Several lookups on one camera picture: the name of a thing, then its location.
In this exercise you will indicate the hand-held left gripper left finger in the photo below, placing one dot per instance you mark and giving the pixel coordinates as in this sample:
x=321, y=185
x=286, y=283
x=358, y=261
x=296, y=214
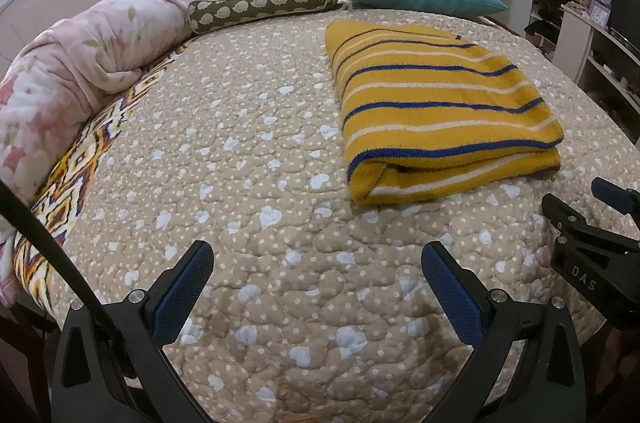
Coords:
x=180, y=288

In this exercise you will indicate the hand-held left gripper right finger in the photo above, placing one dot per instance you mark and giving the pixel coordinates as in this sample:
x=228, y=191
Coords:
x=457, y=290

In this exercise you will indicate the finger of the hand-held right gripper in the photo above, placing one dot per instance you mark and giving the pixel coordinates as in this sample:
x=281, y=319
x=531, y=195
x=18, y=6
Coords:
x=617, y=199
x=575, y=218

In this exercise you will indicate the yellow striped knit garment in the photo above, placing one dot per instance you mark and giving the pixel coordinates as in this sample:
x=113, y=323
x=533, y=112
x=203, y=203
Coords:
x=435, y=103

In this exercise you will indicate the beige dotted quilt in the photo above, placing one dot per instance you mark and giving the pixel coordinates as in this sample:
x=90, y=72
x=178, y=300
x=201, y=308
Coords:
x=280, y=223

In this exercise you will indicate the diamond patterned fleece blanket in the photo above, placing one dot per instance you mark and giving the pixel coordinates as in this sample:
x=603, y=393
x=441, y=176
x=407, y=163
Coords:
x=75, y=173

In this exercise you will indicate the cluttered white shelf unit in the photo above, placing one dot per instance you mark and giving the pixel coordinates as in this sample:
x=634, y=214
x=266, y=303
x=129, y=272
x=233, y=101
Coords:
x=580, y=33

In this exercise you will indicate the black television screen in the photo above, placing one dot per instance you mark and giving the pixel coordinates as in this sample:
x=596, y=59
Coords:
x=625, y=8

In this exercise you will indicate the pink floral fleece blanket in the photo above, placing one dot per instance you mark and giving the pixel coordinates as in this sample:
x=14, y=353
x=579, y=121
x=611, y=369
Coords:
x=75, y=63

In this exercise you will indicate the olive green printed pillow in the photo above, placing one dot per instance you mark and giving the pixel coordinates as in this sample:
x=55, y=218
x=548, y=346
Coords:
x=260, y=3

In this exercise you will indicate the pale curved headboard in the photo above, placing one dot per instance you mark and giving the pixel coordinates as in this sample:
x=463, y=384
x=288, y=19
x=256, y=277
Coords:
x=45, y=3

